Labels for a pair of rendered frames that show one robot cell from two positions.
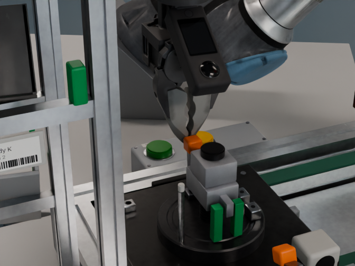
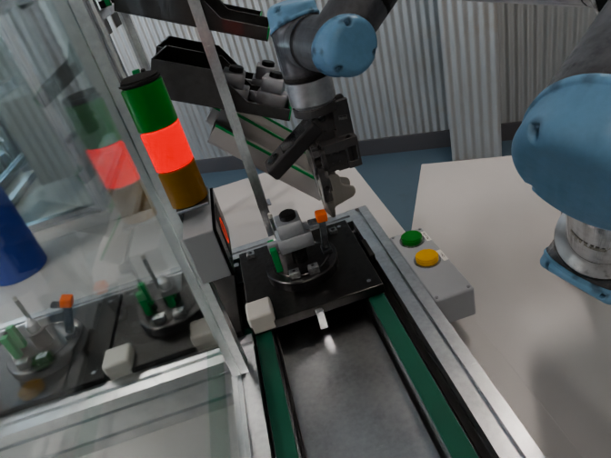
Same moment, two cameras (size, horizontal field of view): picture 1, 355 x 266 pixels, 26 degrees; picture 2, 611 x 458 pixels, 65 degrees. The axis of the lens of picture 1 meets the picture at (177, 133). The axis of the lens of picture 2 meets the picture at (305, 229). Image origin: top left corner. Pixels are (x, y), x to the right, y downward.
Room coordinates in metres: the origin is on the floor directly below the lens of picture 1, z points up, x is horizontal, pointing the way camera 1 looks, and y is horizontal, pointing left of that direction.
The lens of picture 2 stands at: (1.08, -0.74, 1.51)
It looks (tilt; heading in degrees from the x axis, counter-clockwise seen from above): 31 degrees down; 110
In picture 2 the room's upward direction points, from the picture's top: 16 degrees counter-clockwise
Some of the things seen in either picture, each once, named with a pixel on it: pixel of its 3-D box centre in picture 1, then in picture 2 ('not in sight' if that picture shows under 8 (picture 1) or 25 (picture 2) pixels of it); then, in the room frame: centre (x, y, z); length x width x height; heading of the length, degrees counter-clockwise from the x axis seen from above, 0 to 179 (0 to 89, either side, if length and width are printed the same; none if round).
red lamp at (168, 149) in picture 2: not in sight; (165, 144); (0.77, -0.26, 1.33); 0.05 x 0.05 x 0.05
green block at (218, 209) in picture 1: (216, 222); not in sight; (0.75, -0.05, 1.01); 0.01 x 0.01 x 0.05; 23
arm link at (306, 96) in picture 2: not in sight; (310, 90); (0.88, 0.00, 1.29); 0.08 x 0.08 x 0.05
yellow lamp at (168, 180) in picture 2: not in sight; (181, 182); (0.77, -0.26, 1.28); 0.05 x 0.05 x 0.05
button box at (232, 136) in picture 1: (200, 159); (428, 272); (1.03, -0.04, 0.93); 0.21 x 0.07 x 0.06; 113
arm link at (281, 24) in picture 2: not in sight; (299, 40); (0.89, -0.01, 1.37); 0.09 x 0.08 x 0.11; 129
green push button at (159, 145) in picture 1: (159, 151); (412, 239); (1.00, 0.03, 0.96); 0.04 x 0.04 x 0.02
